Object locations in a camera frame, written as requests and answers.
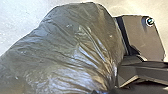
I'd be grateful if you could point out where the black trash bag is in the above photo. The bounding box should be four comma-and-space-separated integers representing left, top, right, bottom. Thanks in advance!
0, 1, 126, 94

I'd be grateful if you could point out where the grey robot torso link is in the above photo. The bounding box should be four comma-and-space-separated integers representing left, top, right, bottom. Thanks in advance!
116, 54, 168, 90

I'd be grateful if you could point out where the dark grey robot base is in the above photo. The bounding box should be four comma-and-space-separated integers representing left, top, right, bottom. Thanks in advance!
113, 14, 166, 63

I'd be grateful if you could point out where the shiny base screw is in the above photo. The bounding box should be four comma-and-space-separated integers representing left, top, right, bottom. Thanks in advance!
145, 17, 156, 27

